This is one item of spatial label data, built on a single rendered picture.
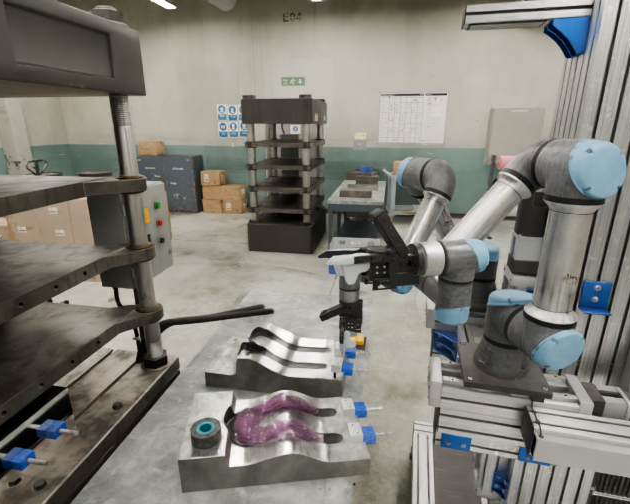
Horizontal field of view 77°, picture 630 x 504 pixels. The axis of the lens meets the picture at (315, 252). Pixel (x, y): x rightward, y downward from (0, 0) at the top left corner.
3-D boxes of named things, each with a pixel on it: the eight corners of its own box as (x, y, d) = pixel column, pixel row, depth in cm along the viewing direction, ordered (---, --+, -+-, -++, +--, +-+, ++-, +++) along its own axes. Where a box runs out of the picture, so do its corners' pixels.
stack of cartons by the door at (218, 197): (248, 211, 815) (246, 170, 789) (242, 214, 784) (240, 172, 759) (209, 209, 830) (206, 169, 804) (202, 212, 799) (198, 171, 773)
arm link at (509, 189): (524, 126, 101) (394, 268, 106) (558, 127, 91) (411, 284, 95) (548, 157, 105) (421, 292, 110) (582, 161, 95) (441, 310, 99)
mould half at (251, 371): (349, 360, 161) (349, 330, 157) (341, 402, 136) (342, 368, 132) (232, 348, 170) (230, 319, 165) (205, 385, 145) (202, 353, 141)
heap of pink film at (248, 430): (317, 404, 127) (317, 384, 124) (325, 447, 110) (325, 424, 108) (235, 411, 124) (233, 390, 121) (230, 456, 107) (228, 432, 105)
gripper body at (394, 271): (370, 291, 80) (425, 286, 83) (369, 249, 79) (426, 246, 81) (358, 282, 88) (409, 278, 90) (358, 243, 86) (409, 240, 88)
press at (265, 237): (329, 227, 688) (330, 100, 625) (312, 254, 544) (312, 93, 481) (276, 224, 705) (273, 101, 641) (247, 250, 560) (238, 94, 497)
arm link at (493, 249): (483, 282, 152) (488, 248, 148) (455, 271, 163) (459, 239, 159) (503, 276, 158) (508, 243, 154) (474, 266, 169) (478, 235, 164)
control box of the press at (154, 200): (200, 444, 222) (170, 181, 177) (171, 492, 193) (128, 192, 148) (164, 439, 226) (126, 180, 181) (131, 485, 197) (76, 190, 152)
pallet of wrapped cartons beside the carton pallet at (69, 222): (145, 259, 524) (135, 189, 495) (108, 282, 449) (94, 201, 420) (59, 256, 537) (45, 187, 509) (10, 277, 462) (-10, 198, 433)
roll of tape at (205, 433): (200, 454, 101) (198, 443, 100) (185, 437, 107) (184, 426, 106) (227, 438, 106) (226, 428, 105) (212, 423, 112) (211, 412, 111)
